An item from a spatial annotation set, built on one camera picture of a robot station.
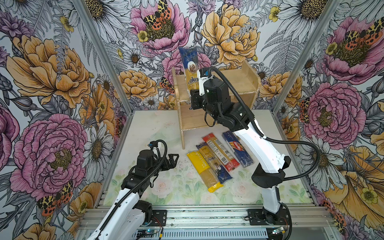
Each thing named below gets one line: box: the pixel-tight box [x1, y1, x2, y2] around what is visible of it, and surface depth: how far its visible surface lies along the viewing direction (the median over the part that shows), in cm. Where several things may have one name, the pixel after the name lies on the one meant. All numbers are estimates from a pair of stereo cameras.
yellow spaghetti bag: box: [186, 151, 224, 193], surface depth 89 cm
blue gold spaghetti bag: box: [196, 143, 233, 184], surface depth 91 cm
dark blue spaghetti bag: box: [178, 46, 199, 95], surface depth 64 cm
